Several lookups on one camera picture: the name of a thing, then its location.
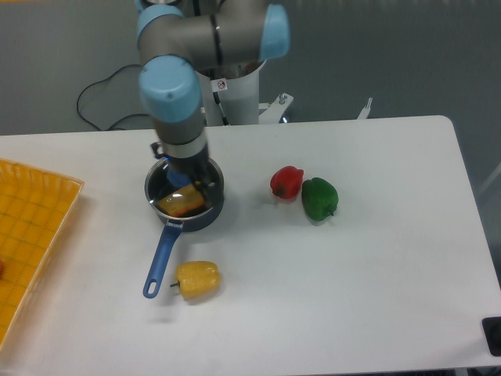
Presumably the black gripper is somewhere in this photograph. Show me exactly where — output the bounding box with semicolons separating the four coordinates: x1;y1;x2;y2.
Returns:
150;142;216;208

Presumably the glass pot lid blue knob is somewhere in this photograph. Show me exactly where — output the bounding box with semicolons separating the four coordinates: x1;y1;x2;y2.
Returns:
144;159;225;219

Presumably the dark blue saucepan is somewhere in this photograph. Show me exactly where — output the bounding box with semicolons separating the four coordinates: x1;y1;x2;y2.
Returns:
142;158;224;298

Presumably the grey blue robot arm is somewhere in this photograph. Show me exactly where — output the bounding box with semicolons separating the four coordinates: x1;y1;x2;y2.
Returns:
135;1;290;207

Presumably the orange pumpkin slice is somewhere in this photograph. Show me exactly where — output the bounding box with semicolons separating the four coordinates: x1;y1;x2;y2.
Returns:
155;185;205;218

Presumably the red bell pepper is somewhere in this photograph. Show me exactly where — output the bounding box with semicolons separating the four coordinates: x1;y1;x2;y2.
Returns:
270;166;304;200

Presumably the yellow bell pepper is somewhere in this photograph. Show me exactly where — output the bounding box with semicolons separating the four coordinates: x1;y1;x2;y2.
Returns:
170;261;221;299

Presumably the green bell pepper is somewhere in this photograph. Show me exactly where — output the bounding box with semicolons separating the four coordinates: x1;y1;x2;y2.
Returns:
301;177;339;222

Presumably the yellow plastic basket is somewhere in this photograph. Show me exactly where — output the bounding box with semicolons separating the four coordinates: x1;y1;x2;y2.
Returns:
1;159;85;344

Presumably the black device at table edge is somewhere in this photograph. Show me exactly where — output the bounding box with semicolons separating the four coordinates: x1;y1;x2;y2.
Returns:
481;316;501;357

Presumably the black cable on floor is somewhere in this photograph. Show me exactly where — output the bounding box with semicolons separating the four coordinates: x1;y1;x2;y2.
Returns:
76;63;152;132

